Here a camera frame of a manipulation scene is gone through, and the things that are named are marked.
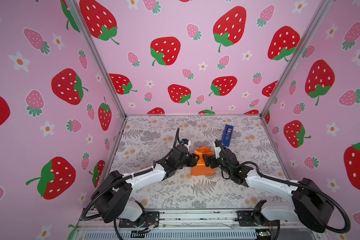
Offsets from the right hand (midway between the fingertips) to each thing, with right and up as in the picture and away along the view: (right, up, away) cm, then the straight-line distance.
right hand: (207, 154), depth 85 cm
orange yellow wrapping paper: (-4, -7, -5) cm, 10 cm away
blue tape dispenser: (+16, +9, +16) cm, 24 cm away
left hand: (-6, -2, -2) cm, 6 cm away
